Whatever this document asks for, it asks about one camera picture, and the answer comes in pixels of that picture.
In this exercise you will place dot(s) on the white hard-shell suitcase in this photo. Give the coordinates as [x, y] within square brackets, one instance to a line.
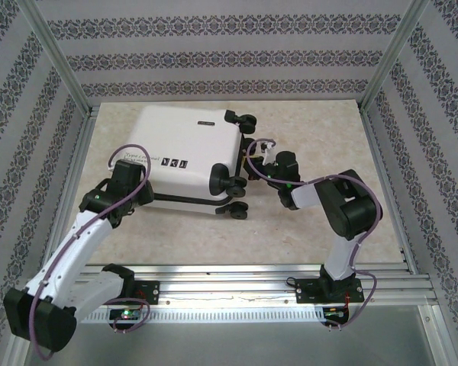
[187, 145]

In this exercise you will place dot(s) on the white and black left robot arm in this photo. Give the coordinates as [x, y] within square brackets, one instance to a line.
[80, 244]

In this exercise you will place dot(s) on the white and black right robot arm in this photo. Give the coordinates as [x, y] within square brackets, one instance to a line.
[339, 259]

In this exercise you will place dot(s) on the small circuit board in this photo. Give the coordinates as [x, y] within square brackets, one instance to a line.
[126, 314]
[334, 313]

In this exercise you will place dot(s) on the grey metal panel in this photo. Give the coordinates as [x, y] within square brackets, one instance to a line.
[229, 347]

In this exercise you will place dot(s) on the aluminium side rail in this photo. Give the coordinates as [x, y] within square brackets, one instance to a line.
[69, 183]

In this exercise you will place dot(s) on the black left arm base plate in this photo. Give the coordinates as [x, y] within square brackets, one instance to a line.
[152, 291]

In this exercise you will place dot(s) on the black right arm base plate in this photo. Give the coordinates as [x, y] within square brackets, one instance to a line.
[309, 291]

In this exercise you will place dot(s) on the aluminium cross rail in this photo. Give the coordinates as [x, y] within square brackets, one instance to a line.
[233, 286]

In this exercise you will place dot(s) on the aluminium frame post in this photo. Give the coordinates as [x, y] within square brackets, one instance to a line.
[57, 57]
[395, 57]

